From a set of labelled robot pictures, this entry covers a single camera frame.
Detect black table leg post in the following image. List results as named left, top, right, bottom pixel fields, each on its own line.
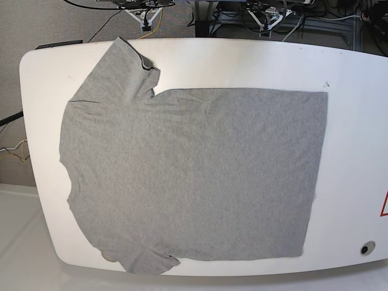
left=190, top=1, right=210, bottom=38

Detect black bar behind table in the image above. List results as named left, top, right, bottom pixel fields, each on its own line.
left=35, top=40, right=83, bottom=50

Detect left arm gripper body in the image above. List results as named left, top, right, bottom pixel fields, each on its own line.
left=248, top=8, right=292, bottom=32

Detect white and yellow floor cables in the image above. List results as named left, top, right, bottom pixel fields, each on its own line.
left=0, top=138, right=30, bottom=163

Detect red triangle warning sticker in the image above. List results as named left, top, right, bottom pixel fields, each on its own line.
left=380, top=192, right=388, bottom=217

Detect black rod at left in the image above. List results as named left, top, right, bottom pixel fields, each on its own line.
left=0, top=110, right=24, bottom=127

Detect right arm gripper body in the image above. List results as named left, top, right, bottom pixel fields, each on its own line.
left=124, top=8, right=162, bottom=32

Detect aluminium frame rail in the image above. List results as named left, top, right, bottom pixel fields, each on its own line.
left=213, top=15, right=363, bottom=52

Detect left table cable grommet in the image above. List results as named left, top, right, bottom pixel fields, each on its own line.
left=101, top=252, right=116, bottom=263

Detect yellow cable on floor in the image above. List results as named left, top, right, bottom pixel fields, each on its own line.
left=138, top=8, right=164, bottom=40

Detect table cable grommet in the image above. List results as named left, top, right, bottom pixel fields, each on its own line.
left=360, top=241, right=376, bottom=256
left=101, top=252, right=116, bottom=263

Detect white cable near frame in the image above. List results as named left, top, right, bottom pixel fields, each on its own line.
left=281, top=15, right=305, bottom=43

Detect grey T-shirt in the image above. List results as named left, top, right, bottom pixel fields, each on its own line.
left=59, top=38, right=328, bottom=275

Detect right table cable grommet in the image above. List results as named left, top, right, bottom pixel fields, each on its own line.
left=360, top=241, right=376, bottom=256

